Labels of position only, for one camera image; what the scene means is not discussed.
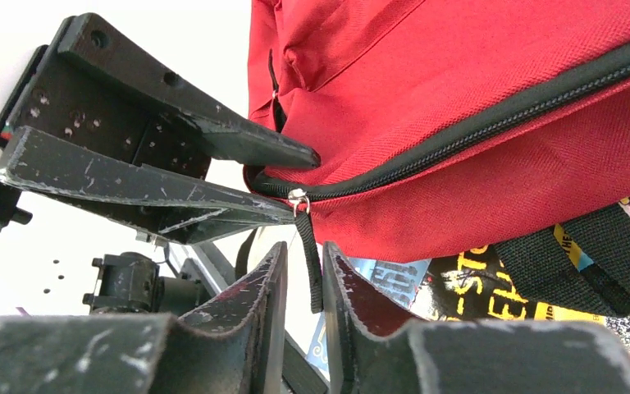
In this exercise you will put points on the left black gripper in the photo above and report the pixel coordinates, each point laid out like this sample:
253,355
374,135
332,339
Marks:
53,96

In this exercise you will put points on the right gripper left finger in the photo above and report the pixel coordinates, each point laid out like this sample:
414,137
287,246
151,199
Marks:
232,344

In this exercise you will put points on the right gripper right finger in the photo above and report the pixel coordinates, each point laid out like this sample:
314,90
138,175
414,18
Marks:
376,346

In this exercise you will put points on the colourful treehouse paperback book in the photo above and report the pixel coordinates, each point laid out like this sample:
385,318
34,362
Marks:
474,284

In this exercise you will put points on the red backpack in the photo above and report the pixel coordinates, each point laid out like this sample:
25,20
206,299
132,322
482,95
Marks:
445,126

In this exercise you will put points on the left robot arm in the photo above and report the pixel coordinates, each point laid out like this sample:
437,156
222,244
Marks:
45,266

